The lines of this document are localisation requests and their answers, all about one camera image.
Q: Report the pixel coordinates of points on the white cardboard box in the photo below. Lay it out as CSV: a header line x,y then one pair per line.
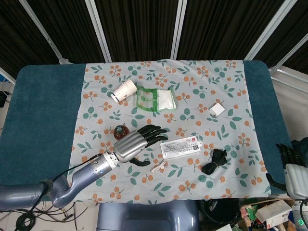
x,y
273,213

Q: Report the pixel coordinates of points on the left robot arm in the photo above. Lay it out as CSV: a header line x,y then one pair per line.
x,y
81,175

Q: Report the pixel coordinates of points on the small white wrapper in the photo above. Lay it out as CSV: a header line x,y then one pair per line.
x,y
158,167

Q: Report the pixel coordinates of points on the green clear zip bag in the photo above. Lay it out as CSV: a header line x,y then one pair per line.
x,y
154,98

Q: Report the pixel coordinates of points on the aluminium partition post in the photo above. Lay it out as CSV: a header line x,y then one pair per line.
x,y
179,29
43,31
288,54
267,31
98,31

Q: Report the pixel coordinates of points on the white paper cup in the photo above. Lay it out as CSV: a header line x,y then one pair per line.
x,y
124,90

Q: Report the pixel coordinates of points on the person in dark clothes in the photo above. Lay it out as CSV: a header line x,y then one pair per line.
x,y
302,144

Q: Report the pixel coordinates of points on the brown cardboard box of clutter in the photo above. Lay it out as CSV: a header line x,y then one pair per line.
x,y
247,209

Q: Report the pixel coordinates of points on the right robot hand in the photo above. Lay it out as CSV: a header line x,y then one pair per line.
x,y
297,178

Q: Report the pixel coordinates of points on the black ribbed partition panel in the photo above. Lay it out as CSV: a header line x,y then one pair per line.
x,y
137,29
221,26
288,24
67,26
16,36

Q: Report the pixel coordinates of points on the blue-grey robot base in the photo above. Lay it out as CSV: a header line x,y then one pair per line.
x,y
144,216

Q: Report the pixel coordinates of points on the black trash bin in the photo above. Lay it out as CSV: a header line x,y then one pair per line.
x,y
219,213

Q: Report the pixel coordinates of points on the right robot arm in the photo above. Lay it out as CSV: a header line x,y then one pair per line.
x,y
299,215

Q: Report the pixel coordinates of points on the teal table cover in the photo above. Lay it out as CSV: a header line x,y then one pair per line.
x,y
43,108

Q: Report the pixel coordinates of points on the brown tea plastic bottle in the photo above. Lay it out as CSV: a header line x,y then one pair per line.
x,y
120,134

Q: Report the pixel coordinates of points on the white packaged card item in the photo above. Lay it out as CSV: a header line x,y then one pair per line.
x,y
180,148

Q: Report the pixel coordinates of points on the floral tablecloth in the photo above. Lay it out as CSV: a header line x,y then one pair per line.
x,y
168,187

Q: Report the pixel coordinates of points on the white charger adapter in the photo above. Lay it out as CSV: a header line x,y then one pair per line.
x,y
216,110

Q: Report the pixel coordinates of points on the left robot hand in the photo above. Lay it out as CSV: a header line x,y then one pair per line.
x,y
130,146

